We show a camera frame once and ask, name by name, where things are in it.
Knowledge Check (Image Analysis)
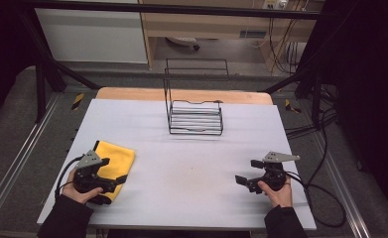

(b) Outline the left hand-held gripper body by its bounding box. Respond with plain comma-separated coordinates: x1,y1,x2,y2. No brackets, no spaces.
72,150,116,205

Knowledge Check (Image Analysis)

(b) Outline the person's left hand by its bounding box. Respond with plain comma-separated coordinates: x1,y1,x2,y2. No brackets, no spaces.
62,168,104,205

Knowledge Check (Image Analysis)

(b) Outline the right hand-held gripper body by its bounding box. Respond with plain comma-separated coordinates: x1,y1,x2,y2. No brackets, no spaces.
246,151,301,194

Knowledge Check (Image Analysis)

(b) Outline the person's right hand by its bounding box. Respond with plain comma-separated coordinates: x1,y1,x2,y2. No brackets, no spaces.
257,177,294,208

